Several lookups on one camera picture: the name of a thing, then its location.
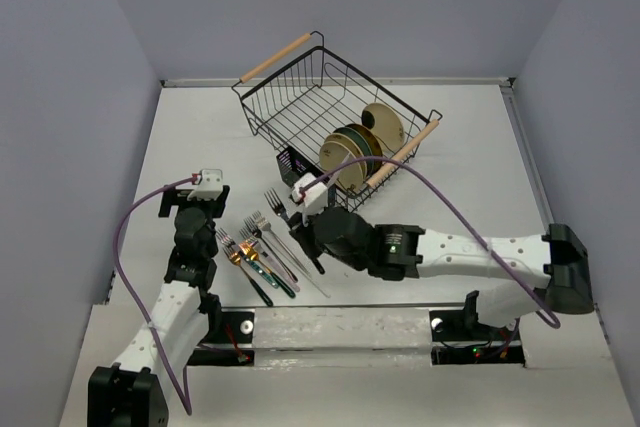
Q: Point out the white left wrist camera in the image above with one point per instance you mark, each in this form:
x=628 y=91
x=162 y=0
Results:
x=208 y=185

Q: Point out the beige plate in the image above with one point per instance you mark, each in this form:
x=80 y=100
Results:
x=350 y=144
x=332 y=154
x=385 y=124

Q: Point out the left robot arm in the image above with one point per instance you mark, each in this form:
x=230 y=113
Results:
x=134 y=390

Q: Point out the clear chopstick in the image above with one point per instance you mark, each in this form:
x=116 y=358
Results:
x=314 y=283
x=337 y=171

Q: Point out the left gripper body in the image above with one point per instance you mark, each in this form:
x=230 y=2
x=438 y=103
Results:
x=207 y=209

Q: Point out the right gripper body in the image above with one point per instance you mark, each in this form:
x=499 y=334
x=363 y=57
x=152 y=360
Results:
x=303 y=226

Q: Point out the black fork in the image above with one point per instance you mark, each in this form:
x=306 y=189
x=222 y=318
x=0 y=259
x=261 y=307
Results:
x=278 y=208

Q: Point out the silver fork pink handle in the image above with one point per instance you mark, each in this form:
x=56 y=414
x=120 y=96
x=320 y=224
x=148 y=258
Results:
x=258 y=232

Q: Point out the dark green plate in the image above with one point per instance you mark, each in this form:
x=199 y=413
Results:
x=362 y=143

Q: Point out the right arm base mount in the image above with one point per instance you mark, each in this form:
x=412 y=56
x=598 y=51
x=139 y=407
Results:
x=458 y=338

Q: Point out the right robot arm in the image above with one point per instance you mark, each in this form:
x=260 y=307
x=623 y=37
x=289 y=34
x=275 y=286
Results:
x=546 y=273

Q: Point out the beige plate at back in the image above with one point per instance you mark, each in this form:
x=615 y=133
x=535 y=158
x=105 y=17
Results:
x=385 y=124

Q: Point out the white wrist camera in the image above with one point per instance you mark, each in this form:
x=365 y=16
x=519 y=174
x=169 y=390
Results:
x=208 y=185
x=314 y=199

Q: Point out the beige plate in middle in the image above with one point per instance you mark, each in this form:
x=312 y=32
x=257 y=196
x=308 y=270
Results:
x=350 y=144

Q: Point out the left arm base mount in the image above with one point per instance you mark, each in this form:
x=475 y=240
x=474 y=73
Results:
x=231 y=345

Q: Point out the black wire dish rack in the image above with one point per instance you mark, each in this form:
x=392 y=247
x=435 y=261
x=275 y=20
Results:
x=304 y=92

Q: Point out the black perforated cutlery holder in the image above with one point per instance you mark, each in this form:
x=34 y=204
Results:
x=293 y=165

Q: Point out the plain silver fork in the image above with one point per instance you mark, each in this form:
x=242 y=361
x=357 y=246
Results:
x=260 y=223

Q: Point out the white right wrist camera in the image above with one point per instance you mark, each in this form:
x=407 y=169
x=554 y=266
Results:
x=314 y=199

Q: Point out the gold rimmed dark plate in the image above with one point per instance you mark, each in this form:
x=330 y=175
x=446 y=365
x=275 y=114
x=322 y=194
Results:
x=372 y=139

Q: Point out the beige plate in front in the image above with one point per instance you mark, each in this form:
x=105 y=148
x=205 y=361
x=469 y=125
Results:
x=332 y=154

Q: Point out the silver fork teal handle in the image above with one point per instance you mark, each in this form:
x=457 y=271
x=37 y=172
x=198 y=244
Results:
x=260 y=267

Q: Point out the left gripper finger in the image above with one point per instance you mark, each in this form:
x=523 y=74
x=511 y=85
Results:
x=167 y=202
x=221 y=201

